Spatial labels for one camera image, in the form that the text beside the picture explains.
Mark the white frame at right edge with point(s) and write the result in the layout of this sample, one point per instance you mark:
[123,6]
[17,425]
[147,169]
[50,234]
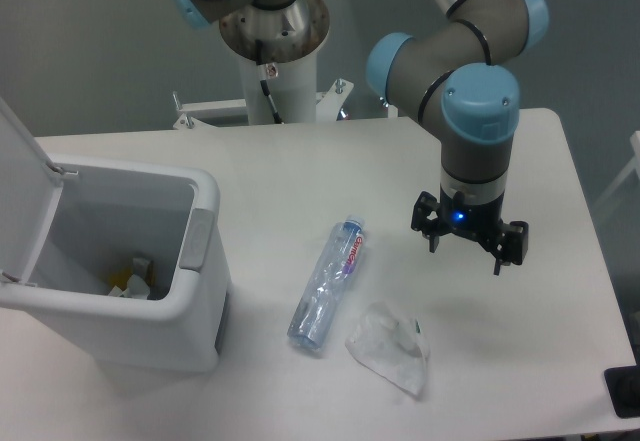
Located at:
[622,183]

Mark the white trash can lid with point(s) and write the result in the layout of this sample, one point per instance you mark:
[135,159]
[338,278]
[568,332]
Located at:
[31,189]

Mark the white plastic bag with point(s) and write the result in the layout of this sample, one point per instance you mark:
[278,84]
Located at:
[392,346]

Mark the black device at table edge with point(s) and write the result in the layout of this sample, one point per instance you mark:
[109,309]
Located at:
[623,387]

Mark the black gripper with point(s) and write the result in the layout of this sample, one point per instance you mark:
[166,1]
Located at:
[479,223]

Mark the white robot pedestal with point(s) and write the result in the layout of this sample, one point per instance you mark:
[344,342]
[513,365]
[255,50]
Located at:
[276,53]

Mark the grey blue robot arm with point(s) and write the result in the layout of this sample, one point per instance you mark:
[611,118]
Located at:
[453,84]

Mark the trash inside can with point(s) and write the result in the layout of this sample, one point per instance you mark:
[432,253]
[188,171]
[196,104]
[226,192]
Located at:
[133,282]

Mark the crushed clear plastic bottle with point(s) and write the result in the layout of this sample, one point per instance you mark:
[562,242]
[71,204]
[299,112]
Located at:
[336,265]

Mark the white trash can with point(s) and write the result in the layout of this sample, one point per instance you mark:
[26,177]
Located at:
[123,259]

